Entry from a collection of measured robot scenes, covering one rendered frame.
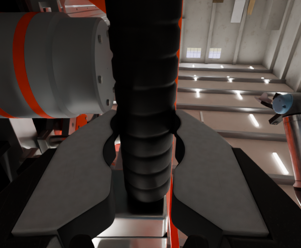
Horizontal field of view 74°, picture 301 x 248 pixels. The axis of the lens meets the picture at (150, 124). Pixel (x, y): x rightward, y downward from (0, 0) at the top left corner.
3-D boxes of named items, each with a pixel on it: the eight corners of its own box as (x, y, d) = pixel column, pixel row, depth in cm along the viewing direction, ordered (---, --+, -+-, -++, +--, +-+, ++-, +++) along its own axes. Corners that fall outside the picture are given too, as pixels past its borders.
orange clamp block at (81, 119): (47, 131, 54) (62, 137, 63) (76, 131, 54) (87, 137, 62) (50, 106, 55) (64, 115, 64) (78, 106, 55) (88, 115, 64)
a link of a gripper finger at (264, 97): (257, 88, 107) (275, 95, 102) (254, 99, 110) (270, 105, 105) (255, 89, 105) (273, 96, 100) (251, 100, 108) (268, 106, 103)
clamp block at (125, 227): (40, 217, 14) (58, 255, 17) (168, 218, 14) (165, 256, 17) (66, 167, 18) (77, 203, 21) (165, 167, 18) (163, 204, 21)
